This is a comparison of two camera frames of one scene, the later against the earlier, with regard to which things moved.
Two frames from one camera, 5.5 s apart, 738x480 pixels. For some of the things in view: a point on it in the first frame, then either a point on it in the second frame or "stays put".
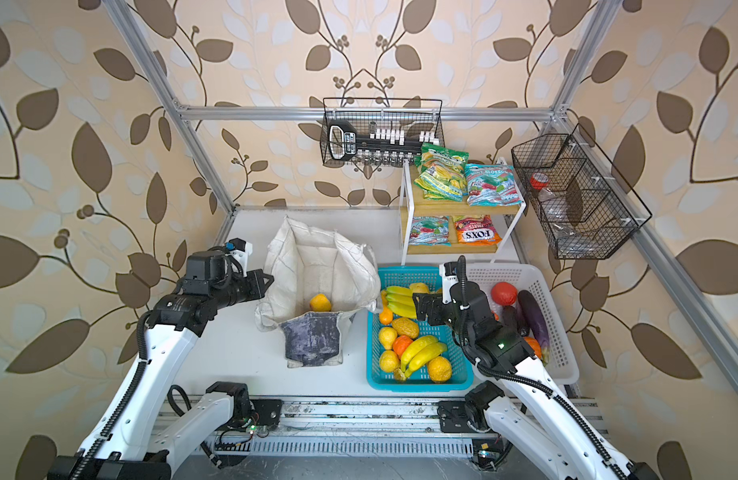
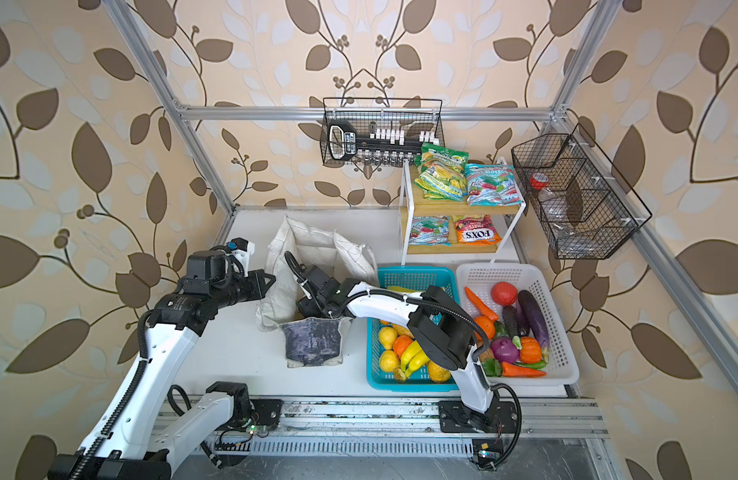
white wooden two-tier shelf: [428, 226] stays put
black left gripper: [257, 288] stays put
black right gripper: [436, 300] to [305, 304]
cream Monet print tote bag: [313, 282] stays put
